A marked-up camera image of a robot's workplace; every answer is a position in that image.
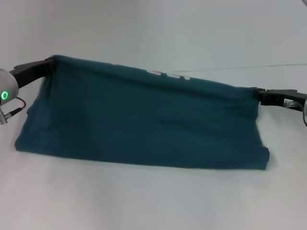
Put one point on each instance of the teal blue shirt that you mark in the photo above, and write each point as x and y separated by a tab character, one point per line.
144	115

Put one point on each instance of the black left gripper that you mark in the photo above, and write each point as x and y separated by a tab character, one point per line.
28	72

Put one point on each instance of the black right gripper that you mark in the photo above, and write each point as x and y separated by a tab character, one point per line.
283	98

